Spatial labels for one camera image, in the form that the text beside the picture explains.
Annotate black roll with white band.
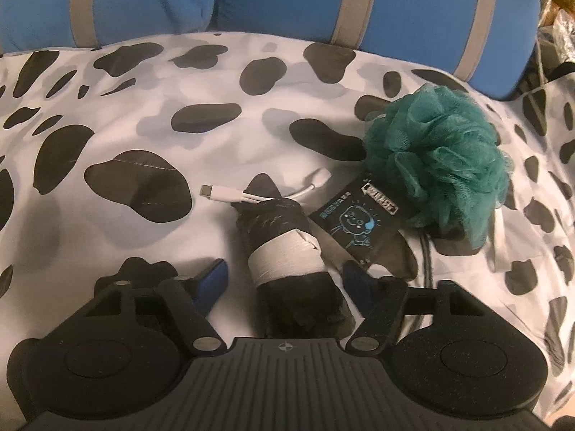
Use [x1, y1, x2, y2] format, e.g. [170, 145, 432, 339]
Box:
[231, 173, 355, 338]

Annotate black spotted white blanket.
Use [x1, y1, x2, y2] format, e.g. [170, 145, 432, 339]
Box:
[0, 31, 575, 418]

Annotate blue pillow with grey stripes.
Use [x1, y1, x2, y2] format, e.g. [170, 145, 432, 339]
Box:
[0, 0, 219, 55]
[211, 0, 541, 102]

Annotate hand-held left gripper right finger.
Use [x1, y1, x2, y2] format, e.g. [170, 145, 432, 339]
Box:
[342, 263, 479, 355]

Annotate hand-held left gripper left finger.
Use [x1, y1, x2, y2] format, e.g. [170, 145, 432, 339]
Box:
[92, 258, 228, 356]

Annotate teal mesh bath pouf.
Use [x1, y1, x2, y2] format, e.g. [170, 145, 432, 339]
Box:
[362, 86, 513, 249]

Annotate black packet with blue print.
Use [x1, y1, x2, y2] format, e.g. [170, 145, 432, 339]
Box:
[312, 175, 414, 270]

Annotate clear plastic bag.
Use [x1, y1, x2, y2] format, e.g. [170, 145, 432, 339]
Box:
[539, 13, 575, 66]

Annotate white adapter cable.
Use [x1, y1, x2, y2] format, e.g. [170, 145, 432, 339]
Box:
[201, 168, 332, 205]

